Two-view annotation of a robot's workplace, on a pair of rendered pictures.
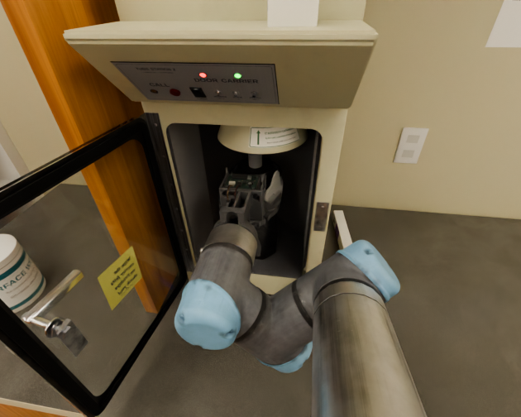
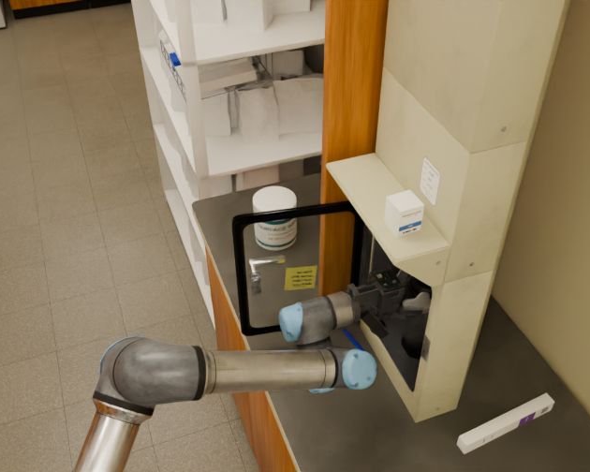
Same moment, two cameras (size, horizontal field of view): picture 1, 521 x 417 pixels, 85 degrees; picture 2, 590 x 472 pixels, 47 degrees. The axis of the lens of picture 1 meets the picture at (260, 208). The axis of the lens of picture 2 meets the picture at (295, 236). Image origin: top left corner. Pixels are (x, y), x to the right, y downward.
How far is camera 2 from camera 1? 1.13 m
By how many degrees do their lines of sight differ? 46
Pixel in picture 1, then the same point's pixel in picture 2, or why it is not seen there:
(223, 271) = (312, 310)
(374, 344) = (292, 358)
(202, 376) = not seen: hidden behind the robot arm
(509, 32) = not seen: outside the picture
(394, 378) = (281, 362)
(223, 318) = (289, 325)
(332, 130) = (435, 292)
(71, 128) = (324, 188)
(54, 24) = (340, 144)
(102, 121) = not seen: hidden behind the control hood
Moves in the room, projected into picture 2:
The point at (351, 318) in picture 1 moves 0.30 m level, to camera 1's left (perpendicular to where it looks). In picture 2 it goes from (303, 353) to (234, 258)
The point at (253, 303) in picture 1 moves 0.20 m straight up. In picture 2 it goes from (312, 336) to (313, 268)
